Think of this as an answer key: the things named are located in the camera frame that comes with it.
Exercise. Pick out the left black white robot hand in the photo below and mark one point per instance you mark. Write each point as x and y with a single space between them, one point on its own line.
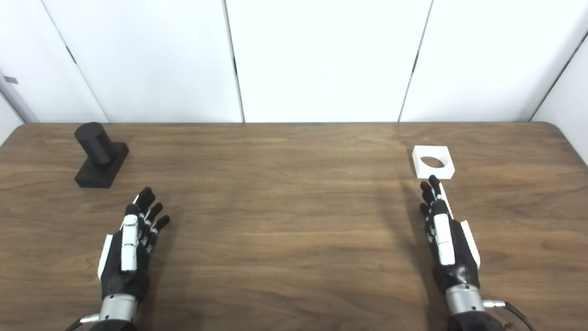
129 243

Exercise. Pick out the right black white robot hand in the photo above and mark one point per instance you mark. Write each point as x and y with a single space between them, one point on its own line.
444 243

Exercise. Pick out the white square piece with hole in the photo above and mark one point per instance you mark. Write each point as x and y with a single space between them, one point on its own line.
420 161

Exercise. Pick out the black peg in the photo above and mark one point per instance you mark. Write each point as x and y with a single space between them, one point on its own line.
97 147

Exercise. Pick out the small grey wall tag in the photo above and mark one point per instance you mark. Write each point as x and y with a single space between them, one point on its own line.
10 80

